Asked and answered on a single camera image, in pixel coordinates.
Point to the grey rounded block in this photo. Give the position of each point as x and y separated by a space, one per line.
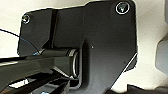
162 60

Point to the black torso joint cylinder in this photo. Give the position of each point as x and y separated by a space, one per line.
75 63

